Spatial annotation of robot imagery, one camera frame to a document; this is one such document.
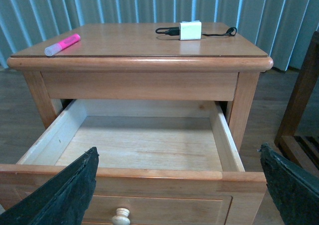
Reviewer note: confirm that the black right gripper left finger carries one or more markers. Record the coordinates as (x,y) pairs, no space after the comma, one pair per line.
(62,200)

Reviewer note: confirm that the grey pleated curtain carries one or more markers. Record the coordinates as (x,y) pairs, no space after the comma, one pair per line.
(282,28)

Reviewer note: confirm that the wooden nightstand cabinet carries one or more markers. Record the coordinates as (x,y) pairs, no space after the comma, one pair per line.
(131,61)

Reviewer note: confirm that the pink highlighter marker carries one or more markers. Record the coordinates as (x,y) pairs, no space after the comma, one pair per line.
(57,47)

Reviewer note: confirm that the white charger adapter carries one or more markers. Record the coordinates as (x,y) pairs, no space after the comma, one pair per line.
(190,30)

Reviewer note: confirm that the wooden drawer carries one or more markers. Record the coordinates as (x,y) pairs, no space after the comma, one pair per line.
(166,162)

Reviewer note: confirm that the dark wooden furniture frame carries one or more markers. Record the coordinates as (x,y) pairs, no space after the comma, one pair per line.
(302,150)

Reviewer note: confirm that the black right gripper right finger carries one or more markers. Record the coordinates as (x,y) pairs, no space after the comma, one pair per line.
(294,191)

